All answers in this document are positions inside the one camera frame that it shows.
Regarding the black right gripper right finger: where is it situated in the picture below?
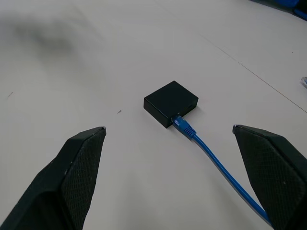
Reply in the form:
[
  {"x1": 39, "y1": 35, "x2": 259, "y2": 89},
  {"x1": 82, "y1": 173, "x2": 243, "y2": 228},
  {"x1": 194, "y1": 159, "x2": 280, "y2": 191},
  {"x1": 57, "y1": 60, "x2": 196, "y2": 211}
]
[{"x1": 232, "y1": 124, "x2": 307, "y2": 230}]

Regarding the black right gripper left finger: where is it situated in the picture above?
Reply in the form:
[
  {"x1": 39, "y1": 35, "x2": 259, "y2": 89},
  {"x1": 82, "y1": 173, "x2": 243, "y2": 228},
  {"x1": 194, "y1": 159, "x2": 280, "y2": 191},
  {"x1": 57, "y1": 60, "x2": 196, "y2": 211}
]
[{"x1": 0, "y1": 126, "x2": 107, "y2": 230}]

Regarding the small black box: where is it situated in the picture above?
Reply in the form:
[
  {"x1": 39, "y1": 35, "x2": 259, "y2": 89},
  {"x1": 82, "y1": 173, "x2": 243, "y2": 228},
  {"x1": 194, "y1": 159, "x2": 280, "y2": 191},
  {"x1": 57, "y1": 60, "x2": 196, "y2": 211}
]
[{"x1": 143, "y1": 80, "x2": 200, "y2": 129}]

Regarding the blue object at table edge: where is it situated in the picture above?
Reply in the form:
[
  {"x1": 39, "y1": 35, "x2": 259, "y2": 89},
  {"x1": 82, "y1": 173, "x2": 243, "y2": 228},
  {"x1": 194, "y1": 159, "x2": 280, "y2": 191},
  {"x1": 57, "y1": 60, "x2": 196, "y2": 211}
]
[{"x1": 249, "y1": 0, "x2": 307, "y2": 20}]

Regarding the blue Ethernet cable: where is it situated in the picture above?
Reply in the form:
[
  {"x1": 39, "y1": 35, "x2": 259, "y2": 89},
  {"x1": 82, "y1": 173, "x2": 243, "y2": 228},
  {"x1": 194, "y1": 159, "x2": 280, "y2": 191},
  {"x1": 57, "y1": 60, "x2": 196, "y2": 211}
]
[{"x1": 172, "y1": 115, "x2": 274, "y2": 230}]

